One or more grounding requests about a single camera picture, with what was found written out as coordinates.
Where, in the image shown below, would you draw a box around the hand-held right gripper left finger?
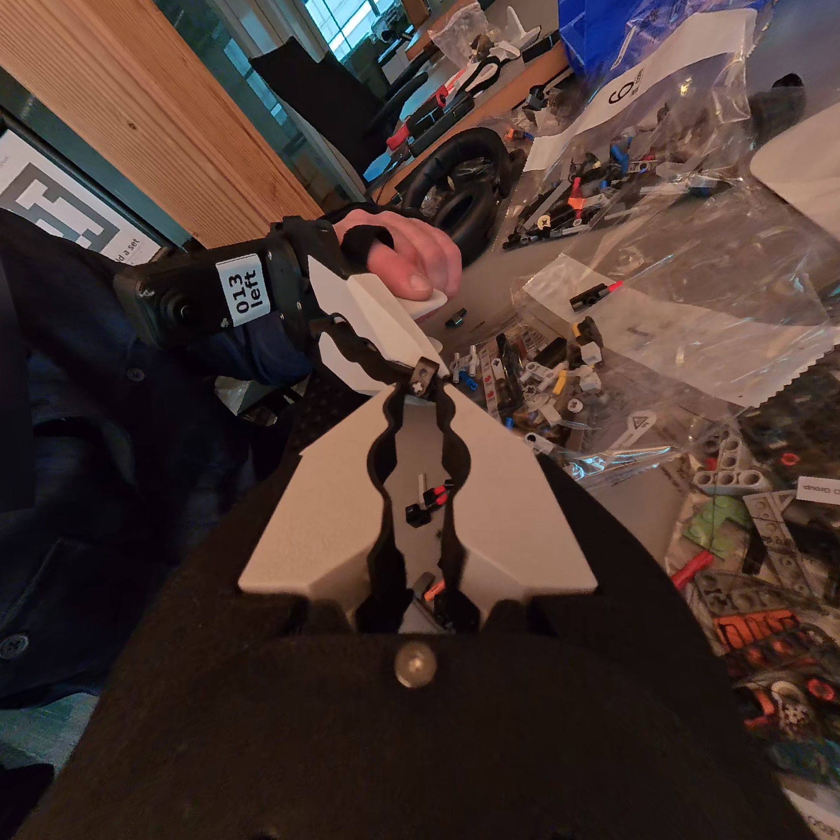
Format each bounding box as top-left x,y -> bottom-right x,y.
238,384 -> 403,631

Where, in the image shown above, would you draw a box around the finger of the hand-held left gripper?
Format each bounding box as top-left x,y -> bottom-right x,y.
318,330 -> 421,398
307,256 -> 452,382

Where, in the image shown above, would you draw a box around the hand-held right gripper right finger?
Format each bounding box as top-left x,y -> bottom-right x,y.
441,382 -> 599,631

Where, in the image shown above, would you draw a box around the scattered loose lego pieces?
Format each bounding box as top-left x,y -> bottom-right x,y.
403,472 -> 455,624

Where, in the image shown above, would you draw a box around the person's left hand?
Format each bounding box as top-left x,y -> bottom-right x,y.
331,210 -> 463,303

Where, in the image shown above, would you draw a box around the black perforated board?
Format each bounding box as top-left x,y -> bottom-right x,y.
249,367 -> 375,480

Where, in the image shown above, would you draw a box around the black rubber tyres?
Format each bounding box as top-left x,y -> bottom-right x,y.
399,126 -> 514,266

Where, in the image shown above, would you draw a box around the black white marker sign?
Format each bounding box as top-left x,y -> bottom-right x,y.
0,128 -> 161,266

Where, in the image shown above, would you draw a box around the black rectangular device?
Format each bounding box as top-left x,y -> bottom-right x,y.
387,92 -> 476,158

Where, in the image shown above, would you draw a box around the sealed bags with dark parts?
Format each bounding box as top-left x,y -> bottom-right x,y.
663,374 -> 840,788

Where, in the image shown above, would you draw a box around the wooden panel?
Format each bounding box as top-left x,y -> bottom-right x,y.
0,0 -> 322,250

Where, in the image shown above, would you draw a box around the black pin red tip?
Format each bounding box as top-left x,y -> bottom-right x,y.
570,279 -> 624,312

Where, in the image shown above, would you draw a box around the black office chair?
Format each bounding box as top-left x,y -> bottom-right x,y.
248,36 -> 395,181

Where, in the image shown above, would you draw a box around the cluttered wooden desk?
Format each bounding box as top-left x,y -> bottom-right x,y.
377,0 -> 572,201

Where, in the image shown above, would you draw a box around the empty clear plastic bag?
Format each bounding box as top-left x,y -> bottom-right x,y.
512,217 -> 840,421

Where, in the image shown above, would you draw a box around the white black hand tool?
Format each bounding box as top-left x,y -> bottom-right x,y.
449,39 -> 522,99

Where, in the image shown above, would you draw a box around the window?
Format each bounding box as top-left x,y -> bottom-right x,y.
305,0 -> 403,56

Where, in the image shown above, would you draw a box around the small crumpled clear bag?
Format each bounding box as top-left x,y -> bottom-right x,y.
428,2 -> 492,67

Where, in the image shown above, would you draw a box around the clear bag long dark parts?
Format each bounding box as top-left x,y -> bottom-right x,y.
502,7 -> 762,253

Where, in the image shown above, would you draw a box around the blue plastic bin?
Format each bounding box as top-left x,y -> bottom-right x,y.
558,0 -> 775,86

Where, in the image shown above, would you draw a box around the black round object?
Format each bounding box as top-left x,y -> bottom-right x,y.
748,72 -> 808,132

